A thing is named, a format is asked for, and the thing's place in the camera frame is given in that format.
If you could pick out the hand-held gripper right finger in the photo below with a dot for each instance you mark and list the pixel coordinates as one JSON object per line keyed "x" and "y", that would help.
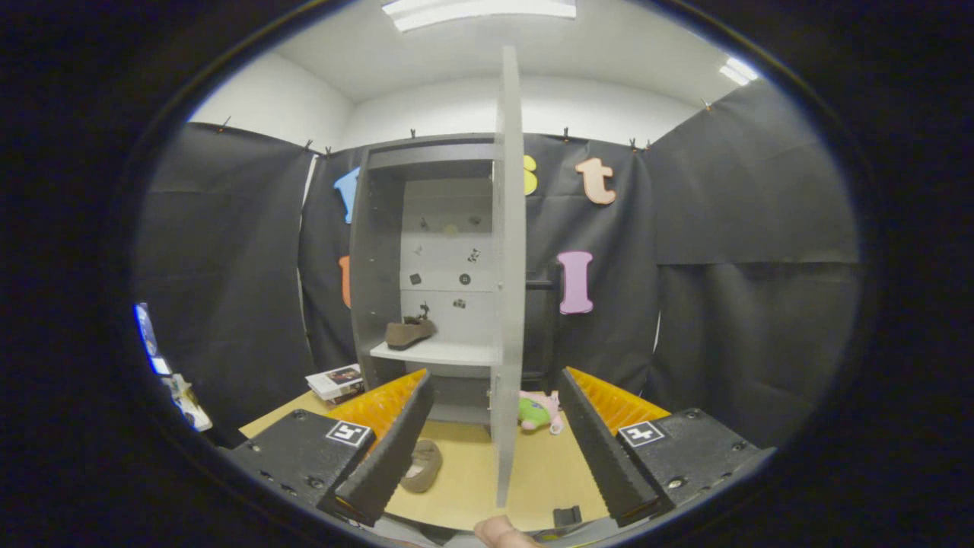
{"x": 601, "y": 457}

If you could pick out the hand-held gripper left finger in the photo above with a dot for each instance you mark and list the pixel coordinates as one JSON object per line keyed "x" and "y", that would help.
{"x": 396, "y": 449}

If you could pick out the brown fuzzy shoe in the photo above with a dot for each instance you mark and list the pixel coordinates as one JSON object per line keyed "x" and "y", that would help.
{"x": 407, "y": 333}
{"x": 424, "y": 460}

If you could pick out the grey shoe cabinet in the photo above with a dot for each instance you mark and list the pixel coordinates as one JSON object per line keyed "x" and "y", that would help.
{"x": 377, "y": 266}

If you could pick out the light grey shoe cabinet door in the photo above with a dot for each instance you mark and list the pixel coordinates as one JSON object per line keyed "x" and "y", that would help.
{"x": 508, "y": 228}

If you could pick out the white cabinet shelf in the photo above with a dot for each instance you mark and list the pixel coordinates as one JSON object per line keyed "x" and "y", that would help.
{"x": 441, "y": 352}

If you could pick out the green and pink plush toy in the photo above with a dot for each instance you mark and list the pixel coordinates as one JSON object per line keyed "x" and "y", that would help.
{"x": 535, "y": 413}

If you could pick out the stack of books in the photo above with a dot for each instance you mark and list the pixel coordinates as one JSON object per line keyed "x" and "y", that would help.
{"x": 335, "y": 380}

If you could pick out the white printed packet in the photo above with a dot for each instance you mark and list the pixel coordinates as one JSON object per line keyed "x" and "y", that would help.
{"x": 190, "y": 407}

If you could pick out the blue and white object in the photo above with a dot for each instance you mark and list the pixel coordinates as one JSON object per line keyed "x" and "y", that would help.
{"x": 146, "y": 331}

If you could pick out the small ceiling light panel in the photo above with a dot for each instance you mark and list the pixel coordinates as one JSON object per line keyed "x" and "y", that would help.
{"x": 738, "y": 71}

